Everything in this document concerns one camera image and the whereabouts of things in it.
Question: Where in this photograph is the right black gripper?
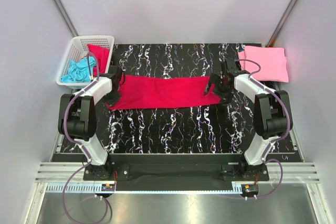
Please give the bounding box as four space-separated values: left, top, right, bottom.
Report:
203 73 234 104

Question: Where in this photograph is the red t shirt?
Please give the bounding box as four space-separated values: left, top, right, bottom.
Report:
88 44 110 73
106 75 220 110

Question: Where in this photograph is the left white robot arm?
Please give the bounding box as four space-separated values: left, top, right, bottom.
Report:
58 66 125 180

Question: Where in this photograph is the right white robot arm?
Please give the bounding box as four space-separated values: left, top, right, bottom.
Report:
204 59 293 180

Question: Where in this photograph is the cyan t shirt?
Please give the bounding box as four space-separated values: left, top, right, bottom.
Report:
60 56 97 83

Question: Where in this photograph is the red t shirt in basket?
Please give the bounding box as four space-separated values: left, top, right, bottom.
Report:
88 44 110 73

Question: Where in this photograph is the white plastic basket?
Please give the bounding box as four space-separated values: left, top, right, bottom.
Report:
56 35 114 90

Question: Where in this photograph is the folded pink t shirt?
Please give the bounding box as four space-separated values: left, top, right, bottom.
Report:
238 46 289 83

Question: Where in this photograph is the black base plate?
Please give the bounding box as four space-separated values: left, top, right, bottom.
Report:
83 154 269 193

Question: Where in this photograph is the aluminium rail frame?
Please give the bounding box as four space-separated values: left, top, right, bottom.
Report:
22 135 335 223

